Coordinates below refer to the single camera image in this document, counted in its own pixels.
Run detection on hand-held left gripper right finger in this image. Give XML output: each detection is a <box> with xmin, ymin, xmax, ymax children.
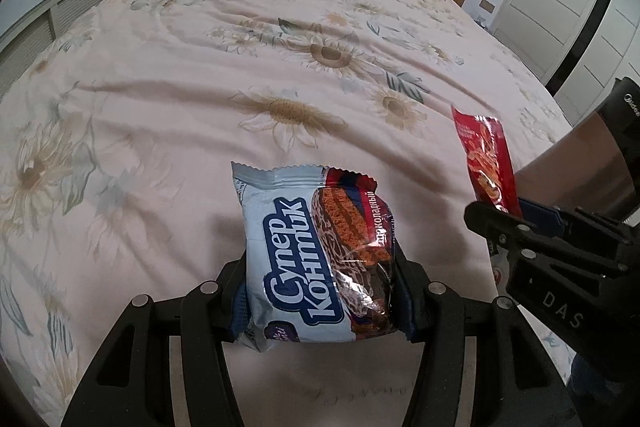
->
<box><xmin>392</xmin><ymin>242</ymin><xmax>576</xmax><ymax>427</ymax></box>

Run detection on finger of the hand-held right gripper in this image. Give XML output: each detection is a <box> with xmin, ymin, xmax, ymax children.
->
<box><xmin>464</xmin><ymin>201</ymin><xmax>640</xmax><ymax>278</ymax></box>
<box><xmin>517</xmin><ymin>199</ymin><xmax>640</xmax><ymax>253</ymax></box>

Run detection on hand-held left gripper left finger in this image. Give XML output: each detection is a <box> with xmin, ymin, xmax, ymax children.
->
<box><xmin>60</xmin><ymin>252</ymin><xmax>251</xmax><ymax>427</ymax></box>

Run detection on red and white snack packet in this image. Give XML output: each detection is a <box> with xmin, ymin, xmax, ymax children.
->
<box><xmin>450</xmin><ymin>104</ymin><xmax>523</xmax><ymax>293</ymax></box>

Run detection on blue and white cookie packet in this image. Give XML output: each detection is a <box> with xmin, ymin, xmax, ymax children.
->
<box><xmin>231</xmin><ymin>161</ymin><xmax>401</xmax><ymax>354</ymax></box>

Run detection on brown thermos cup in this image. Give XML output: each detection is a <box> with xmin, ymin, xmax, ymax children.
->
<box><xmin>515</xmin><ymin>77</ymin><xmax>640</xmax><ymax>220</ymax></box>

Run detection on floral blanket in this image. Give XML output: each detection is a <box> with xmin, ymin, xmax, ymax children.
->
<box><xmin>0</xmin><ymin>0</ymin><xmax>576</xmax><ymax>427</ymax></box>

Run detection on white slatted panel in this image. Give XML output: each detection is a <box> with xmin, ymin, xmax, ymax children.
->
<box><xmin>0</xmin><ymin>0</ymin><xmax>151</xmax><ymax>98</ymax></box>

